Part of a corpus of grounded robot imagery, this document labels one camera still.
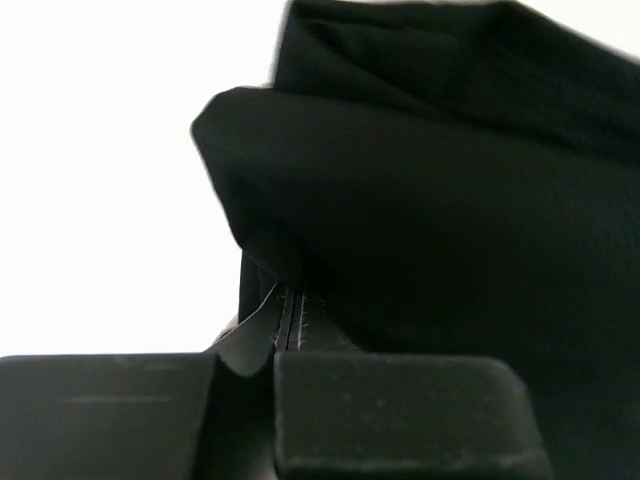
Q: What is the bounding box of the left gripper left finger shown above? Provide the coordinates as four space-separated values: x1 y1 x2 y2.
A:
1 286 291 479

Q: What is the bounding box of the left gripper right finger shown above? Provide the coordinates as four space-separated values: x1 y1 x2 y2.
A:
273 293 554 479

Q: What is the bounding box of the black t shirt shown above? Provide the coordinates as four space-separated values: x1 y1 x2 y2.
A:
191 1 639 479

